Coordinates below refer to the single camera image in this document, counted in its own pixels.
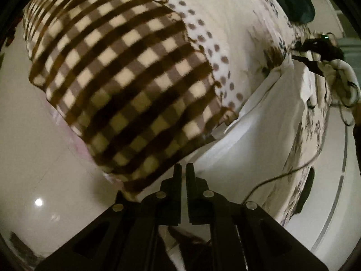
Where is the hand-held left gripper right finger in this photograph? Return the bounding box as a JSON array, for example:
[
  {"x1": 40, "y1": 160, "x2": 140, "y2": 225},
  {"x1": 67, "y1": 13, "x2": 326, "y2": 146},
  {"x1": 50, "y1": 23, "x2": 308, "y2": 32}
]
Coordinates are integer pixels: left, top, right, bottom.
[{"x1": 185, "y1": 163, "x2": 329, "y2": 271}]

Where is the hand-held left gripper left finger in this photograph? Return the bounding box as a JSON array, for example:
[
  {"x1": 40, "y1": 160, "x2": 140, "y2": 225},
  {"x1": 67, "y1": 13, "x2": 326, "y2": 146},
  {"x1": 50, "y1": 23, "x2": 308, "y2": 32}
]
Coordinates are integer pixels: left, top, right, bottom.
[{"x1": 35, "y1": 164, "x2": 182, "y2": 271}]

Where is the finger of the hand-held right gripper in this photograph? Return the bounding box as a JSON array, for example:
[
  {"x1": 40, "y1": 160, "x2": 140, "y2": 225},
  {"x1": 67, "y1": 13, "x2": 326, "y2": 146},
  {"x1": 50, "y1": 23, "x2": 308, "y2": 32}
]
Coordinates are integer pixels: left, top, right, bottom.
[
  {"x1": 293, "y1": 40, "x2": 311, "y2": 52},
  {"x1": 292, "y1": 55, "x2": 325, "y2": 77}
]

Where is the white garment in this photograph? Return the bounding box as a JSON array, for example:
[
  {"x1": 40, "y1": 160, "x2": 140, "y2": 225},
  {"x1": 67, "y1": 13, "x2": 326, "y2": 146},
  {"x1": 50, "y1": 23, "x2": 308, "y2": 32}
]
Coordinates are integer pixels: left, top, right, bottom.
[{"x1": 194, "y1": 67, "x2": 314, "y2": 204}]

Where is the dark green cloth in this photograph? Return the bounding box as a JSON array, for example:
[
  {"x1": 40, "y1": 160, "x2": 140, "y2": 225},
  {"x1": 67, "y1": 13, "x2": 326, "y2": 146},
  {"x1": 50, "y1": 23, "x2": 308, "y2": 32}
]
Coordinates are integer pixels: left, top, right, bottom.
[{"x1": 266, "y1": 0, "x2": 315, "y2": 25}]

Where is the pale pink bed sheet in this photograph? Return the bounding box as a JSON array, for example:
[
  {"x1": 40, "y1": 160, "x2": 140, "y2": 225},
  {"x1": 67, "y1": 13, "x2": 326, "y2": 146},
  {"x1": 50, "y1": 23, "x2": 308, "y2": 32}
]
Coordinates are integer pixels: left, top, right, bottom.
[{"x1": 44, "y1": 93, "x2": 126, "y2": 188}]

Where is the checkered floral printed blanket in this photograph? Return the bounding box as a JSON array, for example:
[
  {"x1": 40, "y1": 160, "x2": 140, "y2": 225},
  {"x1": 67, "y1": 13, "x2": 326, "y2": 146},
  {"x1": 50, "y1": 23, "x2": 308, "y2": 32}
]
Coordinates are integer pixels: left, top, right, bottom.
[{"x1": 22, "y1": 0, "x2": 331, "y2": 224}]

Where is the black cable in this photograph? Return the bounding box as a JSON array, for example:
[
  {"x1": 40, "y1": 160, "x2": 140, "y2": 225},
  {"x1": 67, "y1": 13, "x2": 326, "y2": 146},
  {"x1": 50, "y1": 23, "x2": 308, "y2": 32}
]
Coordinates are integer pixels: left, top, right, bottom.
[{"x1": 242, "y1": 155, "x2": 321, "y2": 204}]

